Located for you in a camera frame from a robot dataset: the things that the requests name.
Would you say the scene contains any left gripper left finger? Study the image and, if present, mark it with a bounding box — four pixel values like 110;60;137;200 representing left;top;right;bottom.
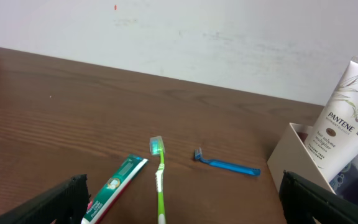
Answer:
0;174;90;224

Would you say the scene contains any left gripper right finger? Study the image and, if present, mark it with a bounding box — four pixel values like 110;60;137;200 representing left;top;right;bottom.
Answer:
279;170;358;224

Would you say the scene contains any green white toothpaste tube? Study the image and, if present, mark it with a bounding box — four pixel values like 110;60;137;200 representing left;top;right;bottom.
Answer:
81;155;149;224

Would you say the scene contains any white Pantene tube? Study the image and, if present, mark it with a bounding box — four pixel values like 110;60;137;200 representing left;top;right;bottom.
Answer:
304;56;358;182

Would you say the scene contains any white cardboard box pink inside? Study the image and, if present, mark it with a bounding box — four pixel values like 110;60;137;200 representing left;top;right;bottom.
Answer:
267;123;334;193

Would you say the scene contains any green white toothbrush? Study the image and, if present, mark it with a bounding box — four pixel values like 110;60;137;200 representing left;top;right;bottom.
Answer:
150;136;166;224

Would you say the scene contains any blue disposable razor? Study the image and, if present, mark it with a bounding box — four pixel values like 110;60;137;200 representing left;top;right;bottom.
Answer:
194;147;261;177

